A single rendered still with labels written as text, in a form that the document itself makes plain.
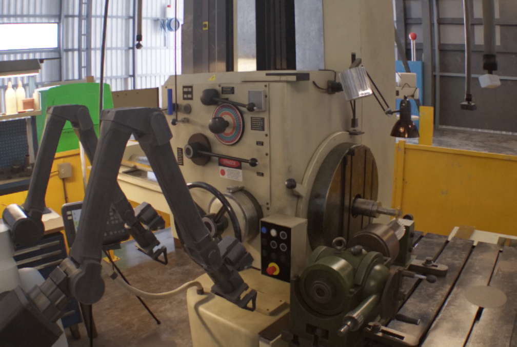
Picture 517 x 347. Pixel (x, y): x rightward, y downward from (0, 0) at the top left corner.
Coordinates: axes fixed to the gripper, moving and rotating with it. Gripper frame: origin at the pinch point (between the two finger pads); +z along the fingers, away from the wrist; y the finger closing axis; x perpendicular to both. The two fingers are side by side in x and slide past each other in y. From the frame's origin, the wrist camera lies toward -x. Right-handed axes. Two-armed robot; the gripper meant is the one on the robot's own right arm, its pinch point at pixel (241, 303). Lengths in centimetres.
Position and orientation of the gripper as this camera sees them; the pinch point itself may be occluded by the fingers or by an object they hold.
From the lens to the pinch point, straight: 125.8
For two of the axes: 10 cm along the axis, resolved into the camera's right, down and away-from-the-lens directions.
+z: 3.6, 7.8, 5.2
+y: -7.3, -1.2, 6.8
